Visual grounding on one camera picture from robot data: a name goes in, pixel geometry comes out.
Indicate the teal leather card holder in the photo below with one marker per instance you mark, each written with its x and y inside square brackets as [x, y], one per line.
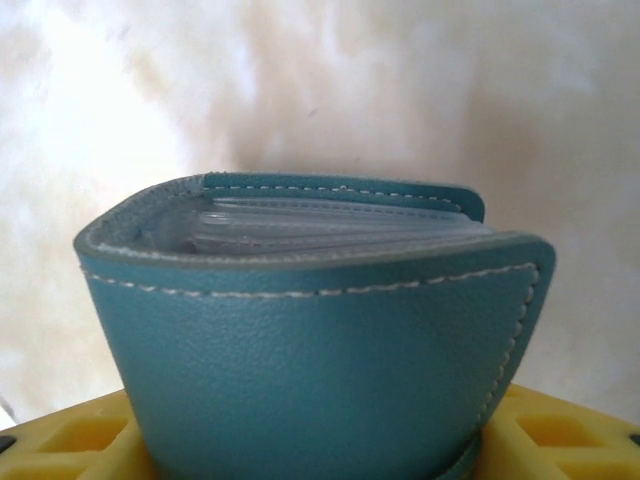
[310, 360]

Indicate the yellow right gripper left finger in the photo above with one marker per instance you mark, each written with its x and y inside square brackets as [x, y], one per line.
[75, 440]

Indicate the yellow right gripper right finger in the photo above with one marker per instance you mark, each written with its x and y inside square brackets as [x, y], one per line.
[565, 435]

